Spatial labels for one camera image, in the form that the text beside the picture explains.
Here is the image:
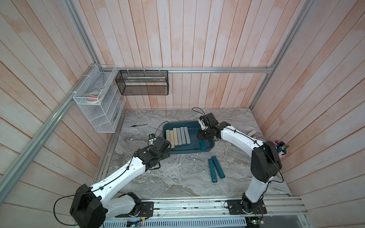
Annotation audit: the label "small beige tape roll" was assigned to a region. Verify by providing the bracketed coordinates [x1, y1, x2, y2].
[247, 130, 256, 136]

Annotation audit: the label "teal pruning pliers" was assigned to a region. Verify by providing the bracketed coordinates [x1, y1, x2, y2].
[200, 140, 206, 151]
[212, 156, 225, 179]
[208, 159, 217, 183]

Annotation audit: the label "beige pruning pliers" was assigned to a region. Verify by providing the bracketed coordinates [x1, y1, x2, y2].
[173, 128, 179, 146]
[165, 130, 170, 141]
[169, 130, 175, 149]

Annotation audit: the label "tape roll in shelf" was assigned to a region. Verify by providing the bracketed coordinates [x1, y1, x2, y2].
[85, 91, 104, 104]

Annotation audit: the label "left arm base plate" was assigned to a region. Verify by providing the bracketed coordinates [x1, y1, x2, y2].
[116, 201, 154, 218]

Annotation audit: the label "pink pen holder cup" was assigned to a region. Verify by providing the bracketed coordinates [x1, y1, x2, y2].
[275, 140, 289, 158]

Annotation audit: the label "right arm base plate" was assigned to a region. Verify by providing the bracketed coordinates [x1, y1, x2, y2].
[224, 199, 267, 215]

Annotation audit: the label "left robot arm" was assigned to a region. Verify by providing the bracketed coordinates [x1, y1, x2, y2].
[70, 137, 172, 228]

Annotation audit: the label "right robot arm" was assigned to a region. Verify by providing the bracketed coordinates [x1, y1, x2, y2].
[197, 113, 282, 214]

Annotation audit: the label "grey pruning pliers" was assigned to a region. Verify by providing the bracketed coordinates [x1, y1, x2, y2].
[183, 126, 191, 145]
[176, 128, 183, 146]
[180, 127, 187, 145]

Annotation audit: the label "white wire wall shelf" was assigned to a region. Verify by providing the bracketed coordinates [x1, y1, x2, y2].
[73, 65, 125, 133]

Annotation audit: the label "teal plastic storage box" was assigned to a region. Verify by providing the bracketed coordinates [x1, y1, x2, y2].
[162, 121, 215, 155]

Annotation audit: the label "black mesh wall basket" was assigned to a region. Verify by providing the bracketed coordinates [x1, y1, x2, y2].
[115, 69, 169, 96]

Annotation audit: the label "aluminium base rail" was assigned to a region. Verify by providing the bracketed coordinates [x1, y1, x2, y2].
[72, 197, 310, 221]

